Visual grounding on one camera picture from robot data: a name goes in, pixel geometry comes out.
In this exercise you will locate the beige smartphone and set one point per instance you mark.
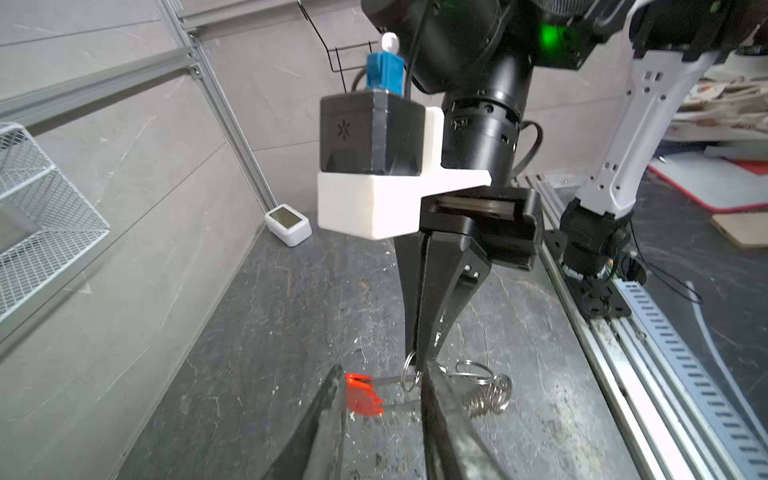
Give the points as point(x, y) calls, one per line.
point(747, 230)

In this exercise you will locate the white wire mesh basket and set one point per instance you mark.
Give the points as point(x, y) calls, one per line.
point(46, 222)

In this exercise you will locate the black wire hook rack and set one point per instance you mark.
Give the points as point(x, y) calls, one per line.
point(345, 35)

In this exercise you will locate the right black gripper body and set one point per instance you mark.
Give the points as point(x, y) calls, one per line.
point(506, 222)

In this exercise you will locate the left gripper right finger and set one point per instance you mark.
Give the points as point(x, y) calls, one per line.
point(453, 448)

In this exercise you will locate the white digital clock device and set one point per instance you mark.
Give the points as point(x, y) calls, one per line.
point(288, 225)

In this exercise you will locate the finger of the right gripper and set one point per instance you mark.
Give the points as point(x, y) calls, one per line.
point(410, 261)
point(455, 266)

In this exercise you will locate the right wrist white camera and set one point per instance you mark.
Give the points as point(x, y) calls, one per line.
point(380, 154)

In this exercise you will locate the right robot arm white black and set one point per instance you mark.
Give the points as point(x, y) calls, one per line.
point(563, 103)

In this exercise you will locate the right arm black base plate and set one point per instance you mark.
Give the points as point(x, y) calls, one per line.
point(598, 298)

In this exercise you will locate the metal keyring holder red handle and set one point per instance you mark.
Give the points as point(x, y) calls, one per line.
point(469, 384)

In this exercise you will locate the pink white pad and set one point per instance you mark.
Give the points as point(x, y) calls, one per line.
point(717, 184)

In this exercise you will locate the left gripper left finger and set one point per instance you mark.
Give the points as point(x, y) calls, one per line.
point(315, 449)

